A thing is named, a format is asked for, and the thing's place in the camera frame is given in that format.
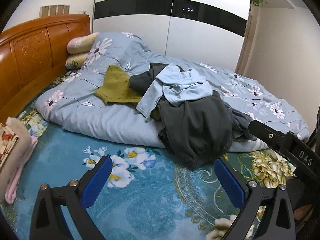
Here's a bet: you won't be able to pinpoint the blue floral duvet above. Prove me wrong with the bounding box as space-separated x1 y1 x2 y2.
35 32 309 153

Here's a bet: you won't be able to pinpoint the red floral folded cloth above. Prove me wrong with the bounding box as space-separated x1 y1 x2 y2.
0 123 20 168

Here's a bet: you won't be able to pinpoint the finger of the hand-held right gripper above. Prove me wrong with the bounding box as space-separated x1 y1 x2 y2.
248 120 288 155

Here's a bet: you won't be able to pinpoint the light blue long-sleeve shirt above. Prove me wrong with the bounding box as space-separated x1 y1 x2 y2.
136 64 213 118

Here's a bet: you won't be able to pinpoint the beige folded blanket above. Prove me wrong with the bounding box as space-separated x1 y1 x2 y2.
6 117 32 140

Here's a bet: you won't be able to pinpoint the pink folded blanket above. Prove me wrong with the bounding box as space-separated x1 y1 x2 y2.
5 135 38 204

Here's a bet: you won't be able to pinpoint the white wardrobe with black stripe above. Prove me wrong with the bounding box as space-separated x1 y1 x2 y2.
91 0 252 72

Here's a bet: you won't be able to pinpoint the person's right forearm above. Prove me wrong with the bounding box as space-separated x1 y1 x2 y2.
287 176 316 227

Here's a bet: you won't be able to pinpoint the teal floral bed blanket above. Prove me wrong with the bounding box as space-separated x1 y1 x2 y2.
0 72 300 240

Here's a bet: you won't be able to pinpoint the pink yellow pillow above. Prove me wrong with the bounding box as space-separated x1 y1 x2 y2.
67 32 98 54

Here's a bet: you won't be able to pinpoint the olive green knit sweater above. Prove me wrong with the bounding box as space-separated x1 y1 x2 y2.
94 65 165 120

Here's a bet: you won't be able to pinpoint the dark grey pants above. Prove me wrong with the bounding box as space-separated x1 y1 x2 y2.
158 90 258 170

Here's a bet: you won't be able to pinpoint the dark grey striped garment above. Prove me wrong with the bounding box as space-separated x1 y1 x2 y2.
129 62 185 98

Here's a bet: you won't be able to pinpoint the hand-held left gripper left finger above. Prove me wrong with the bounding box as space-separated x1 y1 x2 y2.
29 155 113 240

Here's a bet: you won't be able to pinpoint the yellow floral pillow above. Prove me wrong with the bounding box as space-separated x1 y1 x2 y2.
65 52 89 69

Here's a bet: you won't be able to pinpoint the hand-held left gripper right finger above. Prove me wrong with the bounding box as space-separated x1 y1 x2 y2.
214 157 298 240

